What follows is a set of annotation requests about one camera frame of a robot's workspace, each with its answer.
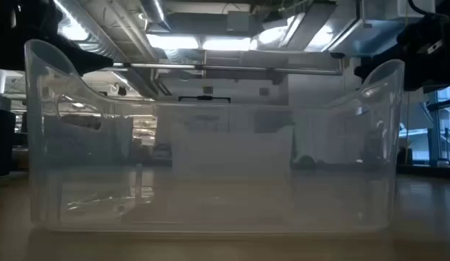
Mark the black wall bar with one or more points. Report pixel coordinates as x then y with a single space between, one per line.
204 98

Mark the horizontal metal pipe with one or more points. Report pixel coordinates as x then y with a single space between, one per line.
228 68

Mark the window frame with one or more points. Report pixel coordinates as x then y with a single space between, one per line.
433 127

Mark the corrugated silver duct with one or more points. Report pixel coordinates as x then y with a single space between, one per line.
98 40

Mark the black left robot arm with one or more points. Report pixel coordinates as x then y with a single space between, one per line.
14 36

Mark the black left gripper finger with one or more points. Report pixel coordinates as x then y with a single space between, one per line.
98 61

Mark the grey ceiling junction box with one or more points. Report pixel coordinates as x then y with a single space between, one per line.
238 21

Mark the round silver ventilation duct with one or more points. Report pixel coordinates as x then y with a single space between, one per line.
154 14

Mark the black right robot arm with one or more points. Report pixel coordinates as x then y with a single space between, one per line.
427 32

